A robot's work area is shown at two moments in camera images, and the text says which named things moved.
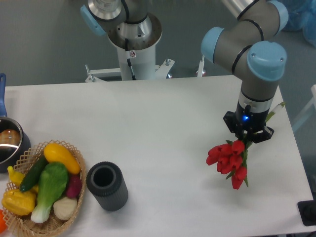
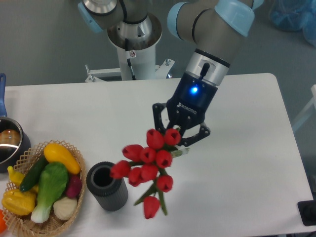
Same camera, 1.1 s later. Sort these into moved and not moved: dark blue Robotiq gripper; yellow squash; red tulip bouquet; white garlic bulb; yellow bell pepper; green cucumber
Moved: dark blue Robotiq gripper; red tulip bouquet
Not moved: green cucumber; white garlic bulb; yellow squash; yellow bell pepper
